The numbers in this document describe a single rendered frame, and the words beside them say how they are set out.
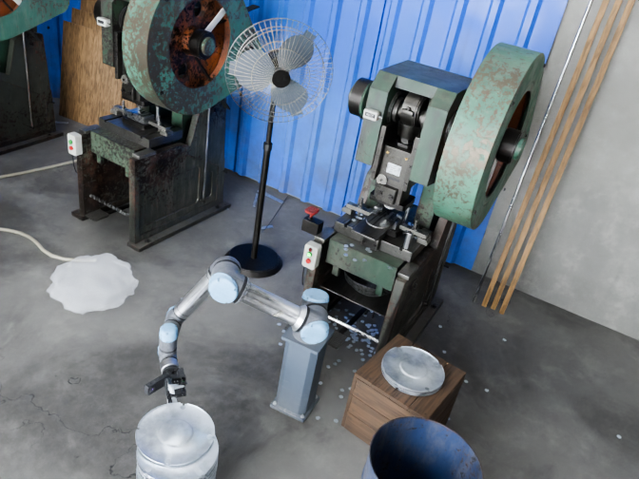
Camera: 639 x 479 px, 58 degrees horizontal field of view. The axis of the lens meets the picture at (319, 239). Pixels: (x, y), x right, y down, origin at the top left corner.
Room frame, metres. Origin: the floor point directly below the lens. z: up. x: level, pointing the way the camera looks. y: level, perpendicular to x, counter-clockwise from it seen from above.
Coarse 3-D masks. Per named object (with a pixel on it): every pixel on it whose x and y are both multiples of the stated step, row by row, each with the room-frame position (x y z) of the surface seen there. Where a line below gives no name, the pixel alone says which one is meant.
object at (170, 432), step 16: (144, 416) 1.50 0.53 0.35; (160, 416) 1.52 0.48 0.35; (176, 416) 1.53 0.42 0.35; (192, 416) 1.55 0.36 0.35; (208, 416) 1.56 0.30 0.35; (144, 432) 1.43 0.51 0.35; (160, 432) 1.44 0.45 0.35; (176, 432) 1.45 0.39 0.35; (192, 432) 1.47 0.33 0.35; (208, 432) 1.49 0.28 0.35; (144, 448) 1.37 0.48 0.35; (160, 448) 1.38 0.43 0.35; (176, 448) 1.39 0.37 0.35; (192, 448) 1.41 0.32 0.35; (208, 448) 1.42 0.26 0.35; (160, 464) 1.32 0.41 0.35; (176, 464) 1.33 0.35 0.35
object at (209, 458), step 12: (216, 444) 1.45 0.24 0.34; (144, 456) 1.34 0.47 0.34; (204, 456) 1.39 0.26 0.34; (216, 456) 1.40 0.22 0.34; (144, 468) 1.29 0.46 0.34; (156, 468) 1.30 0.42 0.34; (168, 468) 1.31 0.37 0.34; (180, 468) 1.32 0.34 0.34; (192, 468) 1.33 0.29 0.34; (204, 468) 1.34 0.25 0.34
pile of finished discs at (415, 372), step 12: (396, 348) 2.15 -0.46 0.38; (408, 348) 2.17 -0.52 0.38; (384, 360) 2.05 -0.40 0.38; (396, 360) 2.06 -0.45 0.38; (408, 360) 2.07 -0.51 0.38; (420, 360) 2.09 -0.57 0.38; (432, 360) 2.11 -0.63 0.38; (384, 372) 1.97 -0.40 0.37; (396, 372) 1.98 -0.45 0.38; (408, 372) 1.99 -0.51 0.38; (420, 372) 2.01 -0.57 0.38; (432, 372) 2.03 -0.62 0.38; (396, 384) 1.92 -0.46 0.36; (408, 384) 1.92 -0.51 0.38; (420, 384) 1.94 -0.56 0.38; (432, 384) 1.95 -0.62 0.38
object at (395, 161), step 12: (396, 144) 2.71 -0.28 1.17; (408, 144) 2.70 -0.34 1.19; (384, 156) 2.68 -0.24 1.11; (396, 156) 2.66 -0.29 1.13; (408, 156) 2.63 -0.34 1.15; (384, 168) 2.67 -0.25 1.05; (396, 168) 2.65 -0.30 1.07; (384, 180) 2.66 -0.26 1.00; (396, 180) 2.64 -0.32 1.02; (384, 192) 2.63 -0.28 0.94; (396, 192) 2.61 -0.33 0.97; (408, 192) 2.71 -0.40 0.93
